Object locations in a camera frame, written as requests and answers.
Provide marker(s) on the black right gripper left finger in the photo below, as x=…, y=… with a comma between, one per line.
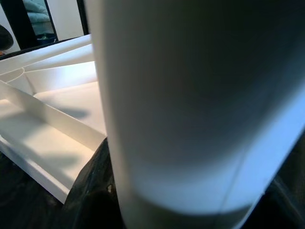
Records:
x=95, y=195

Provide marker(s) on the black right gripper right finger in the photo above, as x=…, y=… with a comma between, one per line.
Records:
x=288, y=210

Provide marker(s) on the white plastic table top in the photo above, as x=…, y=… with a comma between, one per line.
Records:
x=59, y=107

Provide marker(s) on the white plastic table leg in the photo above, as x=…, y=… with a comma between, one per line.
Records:
x=190, y=107

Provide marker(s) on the teal quilted cloth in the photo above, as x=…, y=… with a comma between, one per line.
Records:
x=35, y=12

